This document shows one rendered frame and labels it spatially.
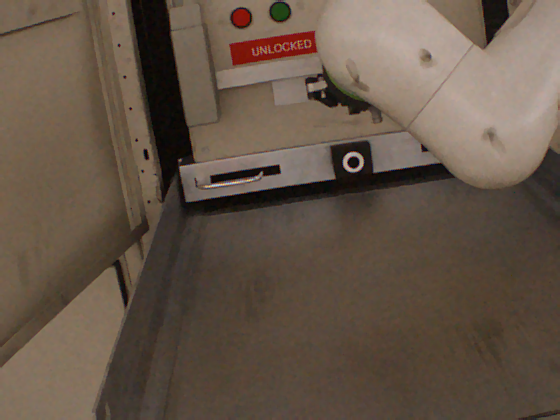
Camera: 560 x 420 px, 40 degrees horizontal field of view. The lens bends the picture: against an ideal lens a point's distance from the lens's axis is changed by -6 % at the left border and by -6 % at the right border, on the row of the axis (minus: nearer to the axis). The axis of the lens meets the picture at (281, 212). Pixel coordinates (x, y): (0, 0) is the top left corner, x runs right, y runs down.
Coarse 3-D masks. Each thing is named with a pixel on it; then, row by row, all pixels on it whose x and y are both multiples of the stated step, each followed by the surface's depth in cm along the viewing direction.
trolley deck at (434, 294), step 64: (384, 192) 126; (448, 192) 121; (512, 192) 116; (256, 256) 108; (320, 256) 105; (384, 256) 101; (448, 256) 98; (512, 256) 94; (192, 320) 92; (256, 320) 90; (320, 320) 87; (384, 320) 85; (448, 320) 82; (512, 320) 79; (192, 384) 78; (256, 384) 76; (320, 384) 74; (384, 384) 72; (448, 384) 70; (512, 384) 68
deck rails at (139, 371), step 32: (544, 160) 114; (544, 192) 113; (160, 224) 107; (192, 224) 124; (160, 256) 103; (192, 256) 111; (160, 288) 100; (128, 320) 79; (160, 320) 92; (128, 352) 77; (160, 352) 84; (128, 384) 74; (160, 384) 78; (96, 416) 62; (128, 416) 72; (160, 416) 72
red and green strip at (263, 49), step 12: (276, 36) 124; (288, 36) 124; (300, 36) 124; (312, 36) 124; (240, 48) 124; (252, 48) 124; (264, 48) 124; (276, 48) 124; (288, 48) 124; (300, 48) 125; (312, 48) 125; (240, 60) 125; (252, 60) 125; (264, 60) 125
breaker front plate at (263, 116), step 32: (224, 0) 122; (256, 0) 122; (288, 0) 122; (320, 0) 122; (448, 0) 123; (224, 32) 123; (256, 32) 124; (288, 32) 124; (480, 32) 124; (224, 64) 125; (224, 96) 127; (256, 96) 127; (288, 96) 127; (192, 128) 128; (224, 128) 128; (256, 128) 128; (288, 128) 128; (320, 128) 129; (352, 128) 129; (384, 128) 129
